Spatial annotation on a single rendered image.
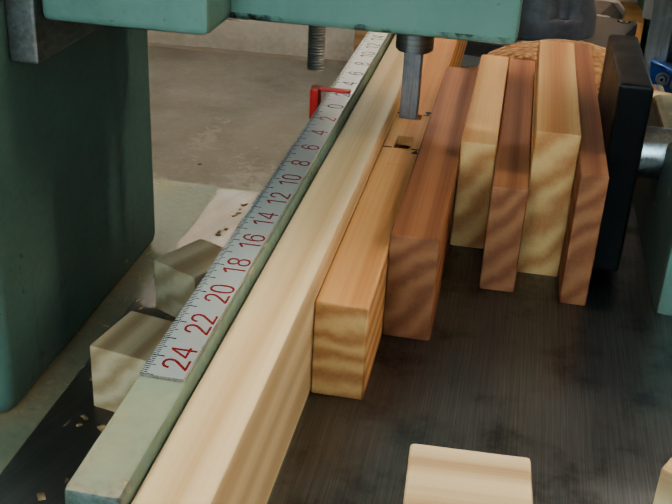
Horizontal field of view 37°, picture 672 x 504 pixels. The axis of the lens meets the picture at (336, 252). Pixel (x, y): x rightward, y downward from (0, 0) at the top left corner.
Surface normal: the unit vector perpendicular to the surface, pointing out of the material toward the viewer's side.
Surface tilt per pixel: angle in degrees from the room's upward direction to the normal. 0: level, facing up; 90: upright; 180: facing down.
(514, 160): 0
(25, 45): 90
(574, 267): 90
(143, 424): 0
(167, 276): 90
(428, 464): 0
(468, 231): 90
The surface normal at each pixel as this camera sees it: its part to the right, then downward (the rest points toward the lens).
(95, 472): 0.05, -0.89
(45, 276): 0.98, 0.13
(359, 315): -0.19, 0.43
